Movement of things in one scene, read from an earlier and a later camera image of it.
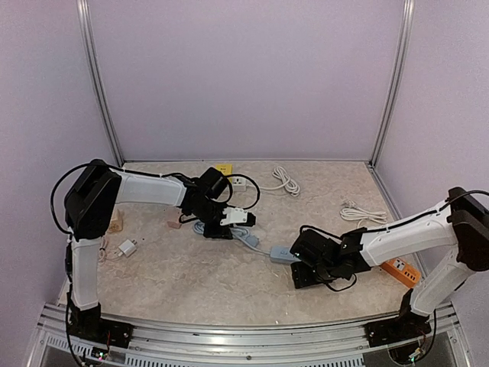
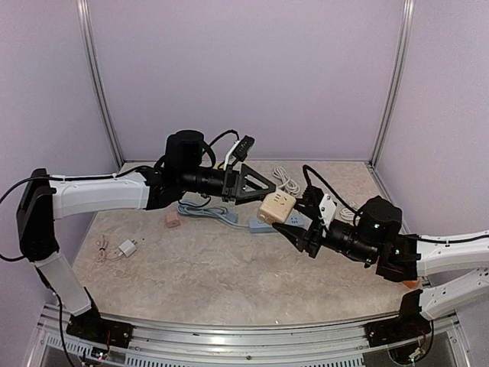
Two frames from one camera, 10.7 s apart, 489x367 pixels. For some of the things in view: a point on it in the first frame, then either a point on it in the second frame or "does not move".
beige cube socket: [116, 223] -> [276, 206]
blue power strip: [277, 254] -> [256, 225]
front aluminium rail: [443, 343] does not move
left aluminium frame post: [90, 49] does not move
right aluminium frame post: [409, 11] does not move
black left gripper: [209, 232] -> [231, 177]
